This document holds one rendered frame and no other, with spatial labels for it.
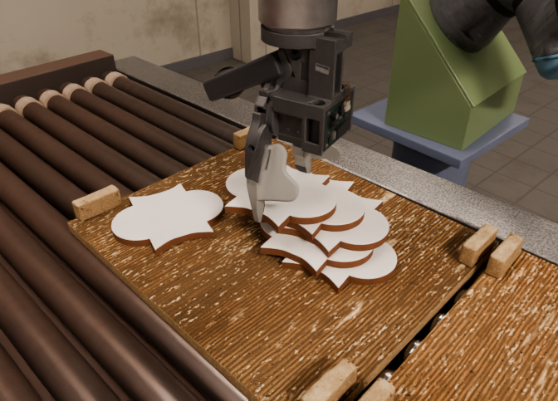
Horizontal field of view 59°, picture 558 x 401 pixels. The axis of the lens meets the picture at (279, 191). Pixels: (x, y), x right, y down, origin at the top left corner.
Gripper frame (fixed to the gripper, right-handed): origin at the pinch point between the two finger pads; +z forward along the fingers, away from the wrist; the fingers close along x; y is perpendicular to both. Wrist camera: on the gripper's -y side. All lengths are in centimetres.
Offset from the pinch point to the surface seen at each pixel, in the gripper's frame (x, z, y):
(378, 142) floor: 200, 98, -58
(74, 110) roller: 12, 7, -54
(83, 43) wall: 163, 63, -249
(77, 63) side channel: 25, 4, -68
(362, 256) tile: -2.4, 2.9, 12.2
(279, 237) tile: -4.4, 2.9, 2.8
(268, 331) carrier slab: -15.0, 5.1, 8.1
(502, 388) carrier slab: -9.6, 5.1, 28.8
